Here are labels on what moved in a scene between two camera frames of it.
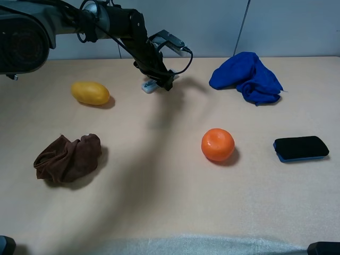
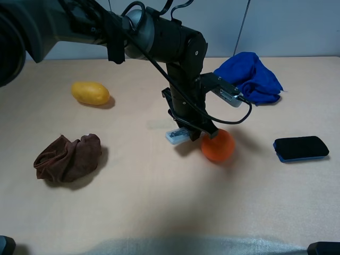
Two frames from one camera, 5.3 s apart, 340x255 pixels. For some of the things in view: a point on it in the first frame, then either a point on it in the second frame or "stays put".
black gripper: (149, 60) -> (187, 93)
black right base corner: (324, 248) stays put
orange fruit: (218, 144) stays put
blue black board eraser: (300, 148) stays put
